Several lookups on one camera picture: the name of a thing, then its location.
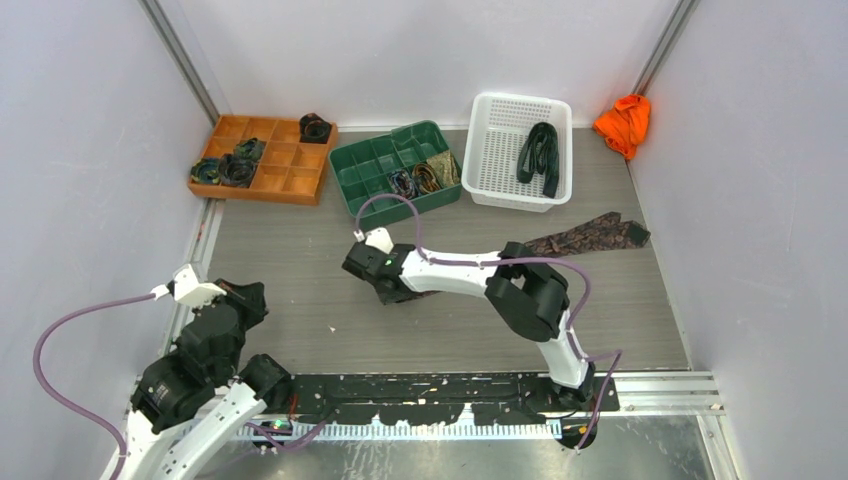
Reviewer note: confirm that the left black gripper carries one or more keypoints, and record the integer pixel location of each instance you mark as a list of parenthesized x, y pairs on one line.
[(249, 295)]

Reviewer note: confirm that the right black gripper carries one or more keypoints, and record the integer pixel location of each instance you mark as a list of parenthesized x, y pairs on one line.
[(388, 300)]

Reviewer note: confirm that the brown paisley tie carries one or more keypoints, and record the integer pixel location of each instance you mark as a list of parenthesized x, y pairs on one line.
[(607, 232)]

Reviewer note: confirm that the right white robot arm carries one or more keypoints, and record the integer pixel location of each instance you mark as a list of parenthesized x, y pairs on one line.
[(529, 295)]

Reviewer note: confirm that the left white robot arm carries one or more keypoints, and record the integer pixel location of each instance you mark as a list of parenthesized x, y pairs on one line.
[(193, 399)]

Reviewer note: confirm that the rolled colourful striped tie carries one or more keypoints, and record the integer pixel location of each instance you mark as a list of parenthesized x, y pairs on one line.
[(403, 184)]

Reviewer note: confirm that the rolled orange brown tie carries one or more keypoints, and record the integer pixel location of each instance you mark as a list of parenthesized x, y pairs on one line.
[(425, 179)]

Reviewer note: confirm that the green compartment tray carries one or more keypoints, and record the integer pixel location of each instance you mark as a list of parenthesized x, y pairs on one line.
[(361, 170)]

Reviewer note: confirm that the rolled olive gold tie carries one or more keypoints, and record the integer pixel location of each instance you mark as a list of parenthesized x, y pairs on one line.
[(445, 168)]

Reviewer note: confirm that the orange compartment tray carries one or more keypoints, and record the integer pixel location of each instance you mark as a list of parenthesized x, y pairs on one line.
[(288, 172)]

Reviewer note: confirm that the rolled black tie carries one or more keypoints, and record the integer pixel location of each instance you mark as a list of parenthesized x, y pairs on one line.
[(314, 129)]

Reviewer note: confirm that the rolled dark grey tie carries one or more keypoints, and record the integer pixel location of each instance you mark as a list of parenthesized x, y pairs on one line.
[(235, 171)]

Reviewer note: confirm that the rolled blue green tie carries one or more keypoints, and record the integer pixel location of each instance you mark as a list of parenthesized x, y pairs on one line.
[(206, 171)]

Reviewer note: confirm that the rolled green patterned tie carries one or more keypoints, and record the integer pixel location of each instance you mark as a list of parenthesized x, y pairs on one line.
[(251, 149)]

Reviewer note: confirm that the white plastic basket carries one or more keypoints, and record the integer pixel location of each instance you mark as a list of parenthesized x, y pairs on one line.
[(499, 127)]

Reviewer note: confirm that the dark green tie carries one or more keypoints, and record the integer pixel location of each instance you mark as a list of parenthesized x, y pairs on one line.
[(540, 155)]

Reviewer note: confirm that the orange cloth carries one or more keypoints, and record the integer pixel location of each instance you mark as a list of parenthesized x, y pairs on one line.
[(624, 127)]

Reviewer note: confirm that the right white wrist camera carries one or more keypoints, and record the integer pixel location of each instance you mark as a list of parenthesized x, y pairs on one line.
[(378, 238)]

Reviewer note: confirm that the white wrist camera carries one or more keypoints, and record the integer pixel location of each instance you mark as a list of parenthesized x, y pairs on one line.
[(189, 288), (378, 238)]

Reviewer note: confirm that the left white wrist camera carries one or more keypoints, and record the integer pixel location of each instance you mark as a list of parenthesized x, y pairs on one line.
[(189, 288)]

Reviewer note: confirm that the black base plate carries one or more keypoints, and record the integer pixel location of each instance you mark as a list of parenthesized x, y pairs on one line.
[(424, 399)]

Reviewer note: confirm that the aluminium front rail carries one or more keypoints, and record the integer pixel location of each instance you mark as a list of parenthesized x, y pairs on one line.
[(661, 393)]

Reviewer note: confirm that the left aluminium corner post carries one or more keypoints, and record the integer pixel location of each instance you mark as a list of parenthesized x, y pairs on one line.
[(169, 36)]

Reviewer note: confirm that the aluminium corner post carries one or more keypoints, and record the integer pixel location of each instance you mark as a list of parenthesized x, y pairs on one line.
[(673, 29), (169, 36)]

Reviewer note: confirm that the right aluminium corner post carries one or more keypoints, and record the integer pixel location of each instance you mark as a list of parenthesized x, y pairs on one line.
[(673, 29)]

